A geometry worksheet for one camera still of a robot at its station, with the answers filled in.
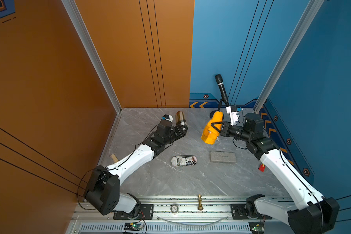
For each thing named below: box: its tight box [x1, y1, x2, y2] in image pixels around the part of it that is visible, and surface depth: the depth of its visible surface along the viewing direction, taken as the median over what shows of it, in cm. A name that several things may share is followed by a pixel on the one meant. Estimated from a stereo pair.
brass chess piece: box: [197, 193, 204, 211], surface depth 77 cm
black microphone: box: [214, 73, 230, 107], surface depth 100 cm
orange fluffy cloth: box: [200, 110, 224, 145], surface depth 71 cm
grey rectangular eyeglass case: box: [209, 151, 237, 163], surface depth 91 cm
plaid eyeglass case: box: [175, 110, 185, 126], surface depth 84 cm
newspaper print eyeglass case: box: [171, 155, 198, 167], surface depth 90 cm
